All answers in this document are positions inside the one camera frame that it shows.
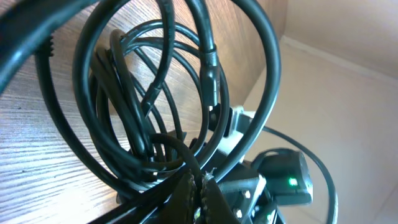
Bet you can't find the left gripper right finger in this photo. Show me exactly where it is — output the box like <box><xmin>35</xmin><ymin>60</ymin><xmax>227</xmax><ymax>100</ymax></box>
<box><xmin>200</xmin><ymin>173</ymin><xmax>238</xmax><ymax>224</ymax></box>

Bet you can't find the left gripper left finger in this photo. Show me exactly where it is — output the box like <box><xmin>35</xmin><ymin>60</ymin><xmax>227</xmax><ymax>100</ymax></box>
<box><xmin>150</xmin><ymin>172</ymin><xmax>197</xmax><ymax>224</ymax></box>

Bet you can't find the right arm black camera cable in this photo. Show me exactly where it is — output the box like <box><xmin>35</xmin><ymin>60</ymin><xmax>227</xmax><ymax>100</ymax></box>
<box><xmin>257</xmin><ymin>126</ymin><xmax>339</xmax><ymax>224</ymax></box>

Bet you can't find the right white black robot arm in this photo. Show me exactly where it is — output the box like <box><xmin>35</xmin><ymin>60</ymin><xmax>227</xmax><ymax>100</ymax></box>
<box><xmin>217</xmin><ymin>148</ymin><xmax>313</xmax><ymax>223</ymax></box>

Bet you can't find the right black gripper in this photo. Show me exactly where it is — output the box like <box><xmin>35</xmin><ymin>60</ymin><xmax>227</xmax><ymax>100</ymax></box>
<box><xmin>218</xmin><ymin>154</ymin><xmax>280</xmax><ymax>223</ymax></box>

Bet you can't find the black cable bundle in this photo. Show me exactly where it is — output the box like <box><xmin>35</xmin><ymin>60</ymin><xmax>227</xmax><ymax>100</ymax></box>
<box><xmin>0</xmin><ymin>0</ymin><xmax>282</xmax><ymax>224</ymax></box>

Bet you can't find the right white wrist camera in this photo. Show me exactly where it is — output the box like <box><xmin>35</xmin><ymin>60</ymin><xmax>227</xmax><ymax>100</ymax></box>
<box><xmin>218</xmin><ymin>106</ymin><xmax>256</xmax><ymax>155</ymax></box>

